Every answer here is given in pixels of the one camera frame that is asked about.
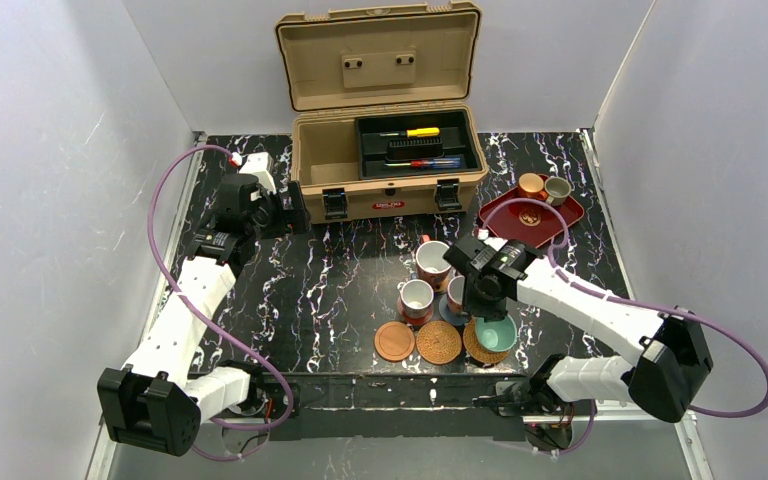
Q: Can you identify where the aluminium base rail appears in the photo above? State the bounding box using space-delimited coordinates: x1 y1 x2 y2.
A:
85 374 707 480

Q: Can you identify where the red round coaster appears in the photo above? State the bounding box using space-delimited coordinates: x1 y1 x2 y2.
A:
398 307 434 328

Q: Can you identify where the small olive cup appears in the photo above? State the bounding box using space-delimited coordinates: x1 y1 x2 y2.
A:
544 176 573 207

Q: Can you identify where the white cup dark outside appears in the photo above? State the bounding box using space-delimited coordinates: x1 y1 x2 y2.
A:
398 279 435 317

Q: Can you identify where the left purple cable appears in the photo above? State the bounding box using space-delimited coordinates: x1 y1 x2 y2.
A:
147 144 297 463

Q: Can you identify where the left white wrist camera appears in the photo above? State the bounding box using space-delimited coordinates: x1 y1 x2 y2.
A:
233 152 276 193

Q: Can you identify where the blue round coaster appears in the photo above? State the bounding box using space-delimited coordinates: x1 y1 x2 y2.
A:
437 297 469 327

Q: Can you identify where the small white cup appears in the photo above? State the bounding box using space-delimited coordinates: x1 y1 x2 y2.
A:
446 275 466 316

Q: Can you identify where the small orange cup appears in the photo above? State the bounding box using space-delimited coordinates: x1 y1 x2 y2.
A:
517 173 548 202

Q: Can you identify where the teal green bowl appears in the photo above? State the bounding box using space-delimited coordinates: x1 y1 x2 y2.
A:
474 316 518 353

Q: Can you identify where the woven rattan coaster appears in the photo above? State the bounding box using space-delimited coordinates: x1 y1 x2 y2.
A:
416 321 462 365
462 320 510 365

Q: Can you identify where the red blue handled screwdriver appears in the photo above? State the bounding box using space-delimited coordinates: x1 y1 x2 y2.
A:
385 157 462 169

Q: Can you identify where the white cup floral pattern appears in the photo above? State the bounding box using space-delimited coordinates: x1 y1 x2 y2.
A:
414 235 452 293

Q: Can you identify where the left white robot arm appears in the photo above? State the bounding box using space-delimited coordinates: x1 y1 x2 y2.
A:
97 173 310 456

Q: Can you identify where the yellow handled screwdriver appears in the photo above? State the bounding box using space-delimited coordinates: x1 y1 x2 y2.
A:
379 127 440 138

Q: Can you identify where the black toolbox tray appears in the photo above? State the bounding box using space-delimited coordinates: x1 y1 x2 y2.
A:
355 108 484 180

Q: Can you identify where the smooth wooden coaster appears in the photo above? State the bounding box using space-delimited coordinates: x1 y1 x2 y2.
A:
374 321 416 362

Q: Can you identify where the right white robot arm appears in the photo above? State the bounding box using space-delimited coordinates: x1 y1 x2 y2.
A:
443 236 713 423

